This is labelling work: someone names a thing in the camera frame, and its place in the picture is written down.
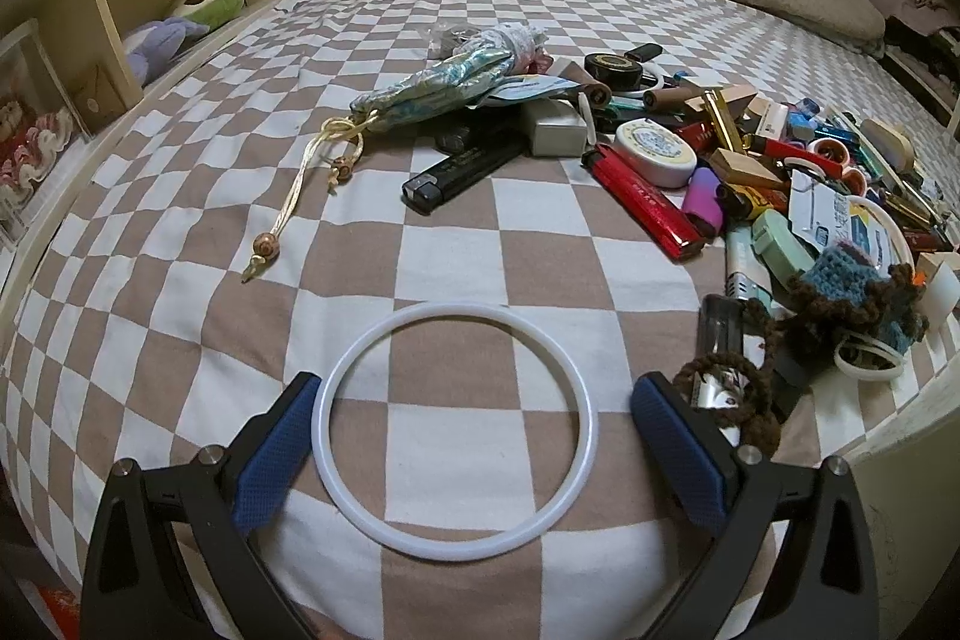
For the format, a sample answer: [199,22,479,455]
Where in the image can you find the grey rectangular box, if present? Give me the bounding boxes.
[521,100,590,157]

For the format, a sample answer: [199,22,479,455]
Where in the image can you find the small white rubber band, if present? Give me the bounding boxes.
[835,336,908,380]

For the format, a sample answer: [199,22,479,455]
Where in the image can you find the red lighter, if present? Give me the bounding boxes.
[581,143,706,265]

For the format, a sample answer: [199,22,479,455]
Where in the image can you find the pale green lighter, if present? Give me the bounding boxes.
[724,224,773,304]

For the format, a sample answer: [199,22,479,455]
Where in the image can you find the purple plush toy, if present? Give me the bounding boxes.
[124,17,207,82]

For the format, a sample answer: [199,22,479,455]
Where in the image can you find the green avocado plush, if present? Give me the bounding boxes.
[166,0,247,30]

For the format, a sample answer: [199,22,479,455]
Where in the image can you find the large white plastic ring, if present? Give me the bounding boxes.
[311,301,601,562]

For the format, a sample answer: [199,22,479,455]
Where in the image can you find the purple lighter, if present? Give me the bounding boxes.
[681,166,725,236]

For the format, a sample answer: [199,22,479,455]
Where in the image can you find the blue brown crocheted pouch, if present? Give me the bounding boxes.
[675,242,931,446]

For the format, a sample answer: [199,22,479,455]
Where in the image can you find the pale green case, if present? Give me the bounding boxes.
[750,209,818,274]

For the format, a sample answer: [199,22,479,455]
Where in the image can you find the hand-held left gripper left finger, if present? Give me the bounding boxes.
[79,371,323,640]

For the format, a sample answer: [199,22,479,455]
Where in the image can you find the round white tin yellow label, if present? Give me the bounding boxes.
[615,119,698,187]

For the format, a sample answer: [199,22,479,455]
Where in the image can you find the white box container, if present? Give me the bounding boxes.
[847,362,960,640]

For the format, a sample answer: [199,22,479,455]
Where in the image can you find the black lighter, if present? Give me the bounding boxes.
[401,136,530,215]

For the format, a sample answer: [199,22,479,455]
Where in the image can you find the clear silver lighter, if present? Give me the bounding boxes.
[694,293,751,446]

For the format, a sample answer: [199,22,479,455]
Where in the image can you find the beige white checkered blanket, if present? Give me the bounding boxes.
[0,0,960,640]

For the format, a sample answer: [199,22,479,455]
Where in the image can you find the patterned drawstring pouch gold cord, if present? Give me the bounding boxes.
[244,21,552,285]

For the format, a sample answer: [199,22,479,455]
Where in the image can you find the pile of small mixed goods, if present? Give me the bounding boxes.
[577,40,960,401]

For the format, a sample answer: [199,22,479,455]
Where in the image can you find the white blue printed packet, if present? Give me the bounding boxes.
[787,175,912,270]

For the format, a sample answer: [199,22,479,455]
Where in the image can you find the brown envelope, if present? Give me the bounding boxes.
[73,61,125,120]

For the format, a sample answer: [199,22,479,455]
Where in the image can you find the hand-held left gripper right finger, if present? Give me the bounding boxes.
[632,371,882,640]

